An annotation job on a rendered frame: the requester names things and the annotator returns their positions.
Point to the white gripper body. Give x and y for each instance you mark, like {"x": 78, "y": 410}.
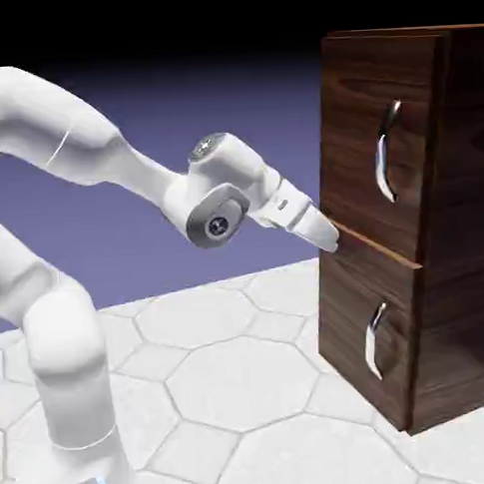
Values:
{"x": 315, "y": 226}

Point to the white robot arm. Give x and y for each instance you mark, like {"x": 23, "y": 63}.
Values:
{"x": 60, "y": 131}

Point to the large dark wood door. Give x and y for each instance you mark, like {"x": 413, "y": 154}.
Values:
{"x": 373, "y": 147}

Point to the small dark wood door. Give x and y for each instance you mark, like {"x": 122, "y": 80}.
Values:
{"x": 366, "y": 331}

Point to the dark wood cabinet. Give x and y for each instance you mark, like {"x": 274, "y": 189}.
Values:
{"x": 461, "y": 230}

